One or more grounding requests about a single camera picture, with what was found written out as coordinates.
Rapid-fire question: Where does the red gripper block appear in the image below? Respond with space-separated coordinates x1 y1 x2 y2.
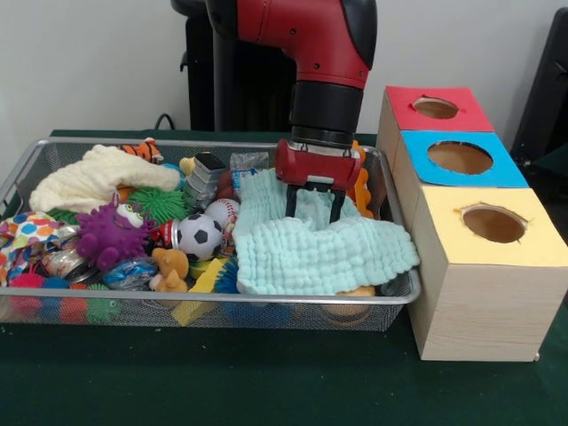
273 138 364 225

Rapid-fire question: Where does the light blue muslin cloth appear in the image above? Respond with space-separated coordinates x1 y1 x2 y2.
231 168 421 296

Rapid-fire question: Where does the shallow mesh bin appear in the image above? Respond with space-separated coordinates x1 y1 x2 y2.
0 137 422 333

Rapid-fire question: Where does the wooden box with three holes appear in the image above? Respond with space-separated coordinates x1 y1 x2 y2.
375 85 568 363

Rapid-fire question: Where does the orange plastic toy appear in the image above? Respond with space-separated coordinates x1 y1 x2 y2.
345 140 376 219

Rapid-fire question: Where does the white baseball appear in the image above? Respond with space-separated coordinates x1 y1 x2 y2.
204 198 241 232

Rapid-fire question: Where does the black and white soccer ball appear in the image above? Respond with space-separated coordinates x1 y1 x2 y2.
177 213 225 263

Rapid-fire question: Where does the green spiky ball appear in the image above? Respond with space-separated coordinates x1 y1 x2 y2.
126 185 188 225

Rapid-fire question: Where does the brown plush bear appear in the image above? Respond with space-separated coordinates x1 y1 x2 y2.
149 247 191 294

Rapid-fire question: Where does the tiger plush toy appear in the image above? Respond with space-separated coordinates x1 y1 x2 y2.
117 138 164 164

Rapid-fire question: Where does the dark green tablecloth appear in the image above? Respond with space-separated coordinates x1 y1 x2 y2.
0 128 568 426

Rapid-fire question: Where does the purple spiky monster toy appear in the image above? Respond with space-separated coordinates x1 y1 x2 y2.
75 193 157 272

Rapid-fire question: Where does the cream muslin cloth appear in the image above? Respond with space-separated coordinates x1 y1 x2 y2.
28 144 182 214

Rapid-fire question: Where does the black chair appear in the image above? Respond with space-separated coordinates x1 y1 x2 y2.
509 6 568 168

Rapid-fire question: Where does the polka dot cloth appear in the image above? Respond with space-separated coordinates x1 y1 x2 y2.
0 211 67 285

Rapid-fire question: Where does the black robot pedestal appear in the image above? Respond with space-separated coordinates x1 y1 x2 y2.
170 0 338 133

